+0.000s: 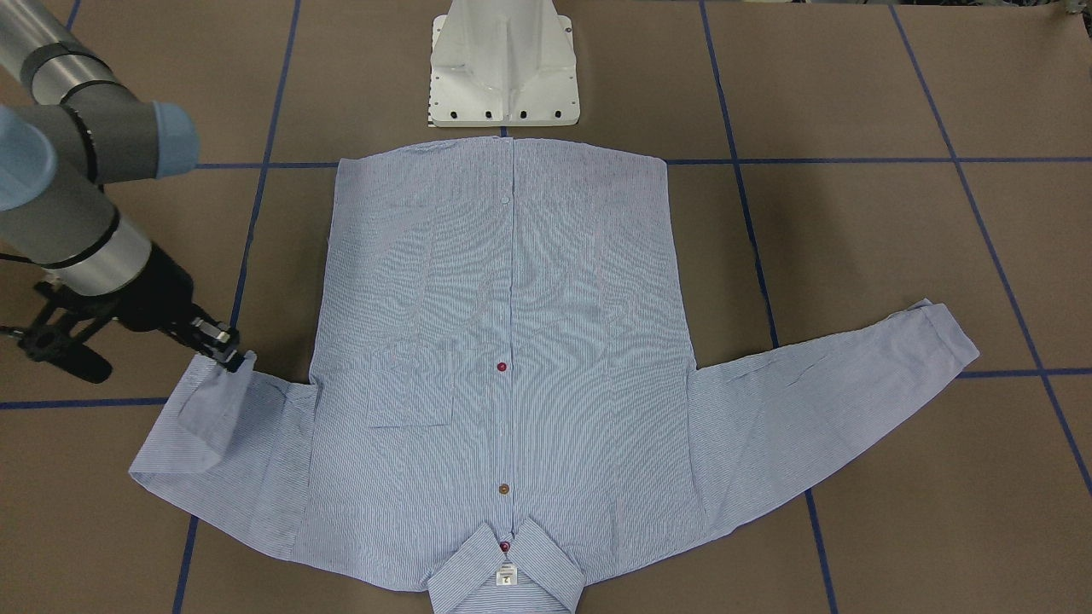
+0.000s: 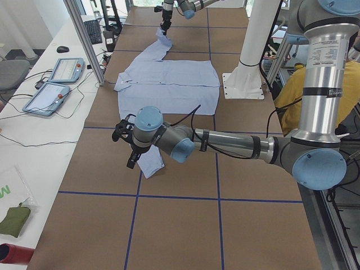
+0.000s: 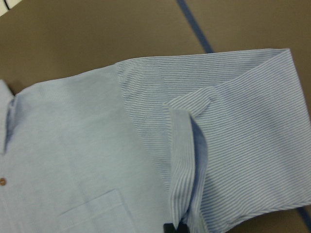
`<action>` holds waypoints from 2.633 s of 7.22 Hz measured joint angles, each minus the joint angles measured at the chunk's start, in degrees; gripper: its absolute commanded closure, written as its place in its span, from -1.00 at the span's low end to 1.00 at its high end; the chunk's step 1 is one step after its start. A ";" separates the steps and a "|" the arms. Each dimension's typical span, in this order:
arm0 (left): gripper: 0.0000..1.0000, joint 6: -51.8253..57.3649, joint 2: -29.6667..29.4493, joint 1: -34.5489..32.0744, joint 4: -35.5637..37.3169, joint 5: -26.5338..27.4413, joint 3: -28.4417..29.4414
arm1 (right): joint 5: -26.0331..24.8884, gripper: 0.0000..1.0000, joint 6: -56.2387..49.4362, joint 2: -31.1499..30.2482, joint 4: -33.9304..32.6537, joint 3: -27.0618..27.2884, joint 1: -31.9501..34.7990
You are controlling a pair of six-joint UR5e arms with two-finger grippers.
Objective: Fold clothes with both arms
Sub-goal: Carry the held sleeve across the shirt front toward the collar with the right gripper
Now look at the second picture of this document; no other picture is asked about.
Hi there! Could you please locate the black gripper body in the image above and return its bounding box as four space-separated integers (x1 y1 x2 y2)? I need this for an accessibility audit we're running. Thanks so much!
112 114 135 146
160 10 172 30

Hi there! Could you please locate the light blue striped shirt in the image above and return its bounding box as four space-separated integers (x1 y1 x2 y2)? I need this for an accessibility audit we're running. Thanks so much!
115 28 220 178

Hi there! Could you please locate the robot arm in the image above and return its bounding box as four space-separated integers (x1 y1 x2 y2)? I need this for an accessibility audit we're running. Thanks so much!
112 1 359 190
154 0 217 35

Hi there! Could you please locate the black keyboard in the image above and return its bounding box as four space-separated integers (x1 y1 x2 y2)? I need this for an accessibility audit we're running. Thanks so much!
83 20 102 44

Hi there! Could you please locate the upper blue teach pendant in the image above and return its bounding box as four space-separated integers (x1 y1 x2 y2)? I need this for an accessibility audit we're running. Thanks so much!
48 58 84 84

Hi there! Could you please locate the blue teach pendant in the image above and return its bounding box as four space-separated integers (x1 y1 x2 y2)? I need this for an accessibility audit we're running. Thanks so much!
22 82 70 116
48 58 84 84

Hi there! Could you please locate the lower blue teach pendant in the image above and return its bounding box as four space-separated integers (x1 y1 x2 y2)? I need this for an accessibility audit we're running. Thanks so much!
22 82 70 116

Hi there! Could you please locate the black computer mouse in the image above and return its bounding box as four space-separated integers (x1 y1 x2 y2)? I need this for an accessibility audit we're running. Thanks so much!
56 46 70 53

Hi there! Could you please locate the green cloth pouch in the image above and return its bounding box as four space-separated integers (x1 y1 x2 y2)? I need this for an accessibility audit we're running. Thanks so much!
1 203 31 238

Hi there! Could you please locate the person in yellow shirt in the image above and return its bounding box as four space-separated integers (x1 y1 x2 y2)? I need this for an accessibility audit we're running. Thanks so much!
274 39 360 136

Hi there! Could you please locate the red cylinder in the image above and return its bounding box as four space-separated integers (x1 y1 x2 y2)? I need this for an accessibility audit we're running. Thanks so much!
1 243 35 266

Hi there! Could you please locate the aluminium frame post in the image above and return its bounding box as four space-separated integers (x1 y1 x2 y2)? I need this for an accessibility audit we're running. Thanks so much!
64 0 105 86

